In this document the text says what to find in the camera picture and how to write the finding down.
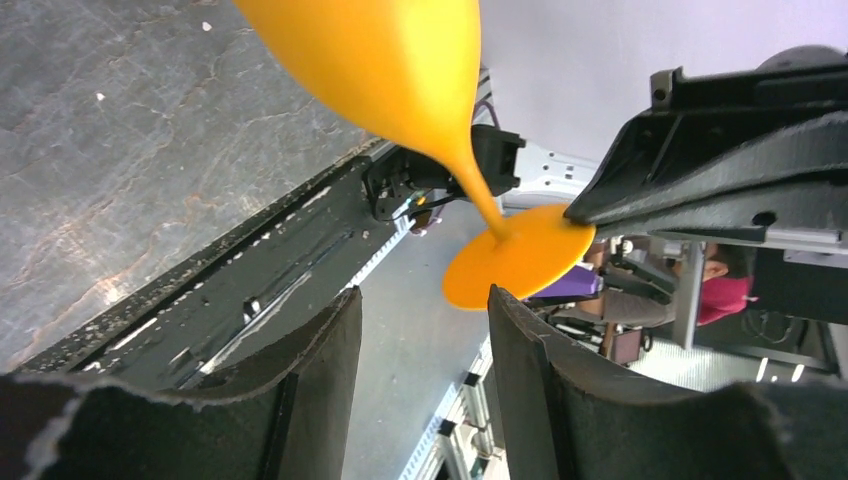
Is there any purple plastic part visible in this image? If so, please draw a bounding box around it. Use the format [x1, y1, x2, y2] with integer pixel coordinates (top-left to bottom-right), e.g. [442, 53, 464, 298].
[532, 263, 603, 299]

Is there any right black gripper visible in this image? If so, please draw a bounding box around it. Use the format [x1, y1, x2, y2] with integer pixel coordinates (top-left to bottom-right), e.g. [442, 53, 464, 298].
[564, 45, 847, 237]

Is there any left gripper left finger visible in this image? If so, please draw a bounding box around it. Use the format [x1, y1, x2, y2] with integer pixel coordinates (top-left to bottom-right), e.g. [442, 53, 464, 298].
[158, 287, 362, 479]

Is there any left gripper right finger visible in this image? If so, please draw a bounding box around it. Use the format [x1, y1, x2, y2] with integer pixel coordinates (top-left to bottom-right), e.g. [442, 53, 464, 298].
[488, 286, 696, 479]

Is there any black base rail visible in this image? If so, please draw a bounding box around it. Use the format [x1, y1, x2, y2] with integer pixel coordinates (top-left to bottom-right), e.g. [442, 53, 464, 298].
[21, 142, 406, 390]

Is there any person in red mask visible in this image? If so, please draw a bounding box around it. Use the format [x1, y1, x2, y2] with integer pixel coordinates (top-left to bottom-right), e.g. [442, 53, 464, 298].
[575, 238, 755, 328]

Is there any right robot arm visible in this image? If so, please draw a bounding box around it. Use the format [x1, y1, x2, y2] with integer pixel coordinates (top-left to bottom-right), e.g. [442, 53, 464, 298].
[363, 45, 847, 222]

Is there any orange wine glass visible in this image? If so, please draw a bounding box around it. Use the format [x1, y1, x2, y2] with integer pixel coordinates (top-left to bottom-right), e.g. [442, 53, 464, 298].
[237, 0, 595, 311]

